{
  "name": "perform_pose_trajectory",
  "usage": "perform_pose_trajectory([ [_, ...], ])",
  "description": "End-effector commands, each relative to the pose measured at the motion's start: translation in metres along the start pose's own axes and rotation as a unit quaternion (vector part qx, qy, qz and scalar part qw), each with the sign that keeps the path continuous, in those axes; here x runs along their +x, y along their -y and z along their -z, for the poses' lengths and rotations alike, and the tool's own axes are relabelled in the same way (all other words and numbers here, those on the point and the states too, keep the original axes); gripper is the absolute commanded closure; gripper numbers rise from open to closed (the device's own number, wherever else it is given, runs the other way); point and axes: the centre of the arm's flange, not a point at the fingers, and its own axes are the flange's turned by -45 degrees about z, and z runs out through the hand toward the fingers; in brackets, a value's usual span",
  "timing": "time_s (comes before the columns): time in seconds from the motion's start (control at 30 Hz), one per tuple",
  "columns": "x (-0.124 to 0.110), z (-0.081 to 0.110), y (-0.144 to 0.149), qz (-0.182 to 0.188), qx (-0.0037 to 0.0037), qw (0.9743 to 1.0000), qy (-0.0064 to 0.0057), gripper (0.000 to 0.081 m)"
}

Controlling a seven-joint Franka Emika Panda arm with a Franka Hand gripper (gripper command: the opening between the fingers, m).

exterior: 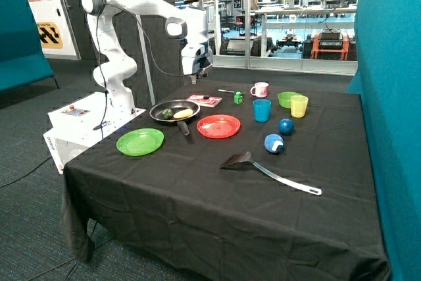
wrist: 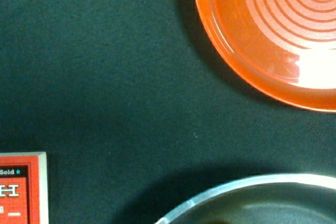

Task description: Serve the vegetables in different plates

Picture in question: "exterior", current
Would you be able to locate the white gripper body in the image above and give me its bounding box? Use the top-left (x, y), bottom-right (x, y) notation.
top-left (181, 41), bottom-right (213, 76)

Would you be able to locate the yellow toy corn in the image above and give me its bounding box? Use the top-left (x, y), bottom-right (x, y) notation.
top-left (173, 109), bottom-right (194, 119)

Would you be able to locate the green toy pepper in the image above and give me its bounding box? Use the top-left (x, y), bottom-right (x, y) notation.
top-left (161, 108), bottom-right (174, 120)

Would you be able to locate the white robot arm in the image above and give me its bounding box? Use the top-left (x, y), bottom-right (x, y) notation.
top-left (82, 0), bottom-right (213, 115)

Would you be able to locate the pink book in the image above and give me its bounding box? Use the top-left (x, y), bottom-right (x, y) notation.
top-left (187, 94), bottom-right (222, 108)

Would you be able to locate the pen on table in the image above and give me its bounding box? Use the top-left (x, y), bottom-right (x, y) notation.
top-left (218, 89), bottom-right (245, 95)

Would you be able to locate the black frying pan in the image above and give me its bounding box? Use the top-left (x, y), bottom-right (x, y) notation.
top-left (149, 99), bottom-right (201, 136)

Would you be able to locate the green toy block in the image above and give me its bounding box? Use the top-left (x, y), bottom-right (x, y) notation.
top-left (234, 91), bottom-right (243, 105)

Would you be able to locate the red plastic plate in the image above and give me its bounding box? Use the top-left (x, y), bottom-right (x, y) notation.
top-left (196, 115), bottom-right (241, 139)

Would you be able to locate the pink and white mug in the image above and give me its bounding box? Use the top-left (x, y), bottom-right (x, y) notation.
top-left (250, 82), bottom-right (269, 98)

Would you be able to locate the blue plastic cup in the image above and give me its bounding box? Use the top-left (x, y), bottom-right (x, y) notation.
top-left (253, 99), bottom-right (272, 122)

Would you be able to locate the green plastic plate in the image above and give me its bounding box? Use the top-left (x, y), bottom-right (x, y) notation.
top-left (116, 128), bottom-right (164, 157)

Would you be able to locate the green plastic bowl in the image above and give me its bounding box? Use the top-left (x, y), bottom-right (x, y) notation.
top-left (278, 91), bottom-right (300, 109)

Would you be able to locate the black slotted spatula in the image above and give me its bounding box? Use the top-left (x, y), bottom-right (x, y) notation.
top-left (220, 151), bottom-right (322, 196)

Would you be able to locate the blue and white ball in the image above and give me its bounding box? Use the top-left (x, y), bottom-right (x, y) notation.
top-left (264, 134), bottom-right (284, 153)

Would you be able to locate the dark blue ball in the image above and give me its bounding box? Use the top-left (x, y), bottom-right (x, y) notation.
top-left (278, 118), bottom-right (295, 136)

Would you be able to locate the yellow plastic cup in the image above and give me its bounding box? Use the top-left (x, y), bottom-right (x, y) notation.
top-left (290, 95), bottom-right (309, 118)

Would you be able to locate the black tablecloth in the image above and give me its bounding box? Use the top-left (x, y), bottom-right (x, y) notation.
top-left (61, 87), bottom-right (391, 280)

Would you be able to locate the white robot controller base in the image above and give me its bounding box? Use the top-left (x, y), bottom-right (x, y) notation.
top-left (43, 92), bottom-right (145, 174)

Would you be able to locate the orange mobile robot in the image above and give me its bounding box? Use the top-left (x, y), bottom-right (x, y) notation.
top-left (302, 28), bottom-right (357, 61)

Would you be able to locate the yellow black warning sign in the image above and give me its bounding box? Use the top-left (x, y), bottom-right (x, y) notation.
top-left (37, 22), bottom-right (63, 49)

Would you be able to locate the teal sofa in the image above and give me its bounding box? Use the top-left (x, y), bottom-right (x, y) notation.
top-left (0, 0), bottom-right (55, 91)

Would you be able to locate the teal partition panel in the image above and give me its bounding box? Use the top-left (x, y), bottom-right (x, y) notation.
top-left (348, 0), bottom-right (420, 280)

